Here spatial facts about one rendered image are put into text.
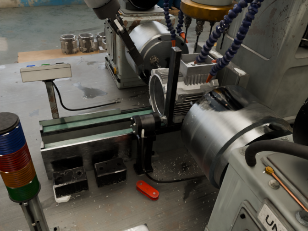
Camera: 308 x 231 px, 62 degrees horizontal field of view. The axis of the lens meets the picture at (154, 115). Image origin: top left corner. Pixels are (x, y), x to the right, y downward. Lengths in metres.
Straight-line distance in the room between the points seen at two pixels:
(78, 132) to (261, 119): 0.62
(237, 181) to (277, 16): 0.56
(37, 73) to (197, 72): 0.56
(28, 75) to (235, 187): 0.78
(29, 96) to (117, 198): 0.75
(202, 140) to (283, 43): 0.41
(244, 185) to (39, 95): 1.10
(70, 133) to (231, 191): 0.60
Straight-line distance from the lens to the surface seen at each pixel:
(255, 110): 0.67
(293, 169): 0.53
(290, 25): 0.88
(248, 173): 0.51
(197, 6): 0.80
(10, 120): 0.51
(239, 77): 0.86
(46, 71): 1.02
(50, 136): 0.97
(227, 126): 0.63
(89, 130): 0.97
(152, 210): 0.85
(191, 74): 0.88
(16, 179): 0.57
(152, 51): 1.08
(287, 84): 1.01
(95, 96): 1.33
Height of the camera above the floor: 1.51
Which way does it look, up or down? 36 degrees down
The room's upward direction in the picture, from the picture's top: 5 degrees clockwise
